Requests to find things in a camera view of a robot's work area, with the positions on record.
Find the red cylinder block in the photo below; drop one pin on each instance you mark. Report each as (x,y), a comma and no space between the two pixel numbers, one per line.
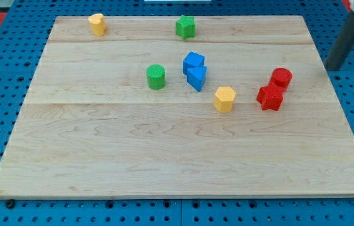
(281,77)

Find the green star block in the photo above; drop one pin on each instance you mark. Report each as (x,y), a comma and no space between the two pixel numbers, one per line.
(185,27)

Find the red star block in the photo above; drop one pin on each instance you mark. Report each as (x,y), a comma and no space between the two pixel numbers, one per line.
(270,97)

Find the blue triangle block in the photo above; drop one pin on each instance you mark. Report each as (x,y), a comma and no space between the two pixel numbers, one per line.
(196,77)

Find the green cylinder block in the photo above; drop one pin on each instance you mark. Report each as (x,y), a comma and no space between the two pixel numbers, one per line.
(156,76)

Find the yellow hexagon block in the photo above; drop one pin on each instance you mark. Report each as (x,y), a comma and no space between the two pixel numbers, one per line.
(224,98)

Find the blue cube block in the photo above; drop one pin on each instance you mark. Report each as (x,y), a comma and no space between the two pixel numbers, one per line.
(192,60)

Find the light wooden board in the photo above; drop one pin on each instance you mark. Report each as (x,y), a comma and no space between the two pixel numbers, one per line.
(91,128)

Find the yellow heart block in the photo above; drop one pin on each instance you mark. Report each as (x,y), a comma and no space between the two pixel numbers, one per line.
(97,24)

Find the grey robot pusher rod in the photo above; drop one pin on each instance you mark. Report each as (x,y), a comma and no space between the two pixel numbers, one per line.
(342,45)

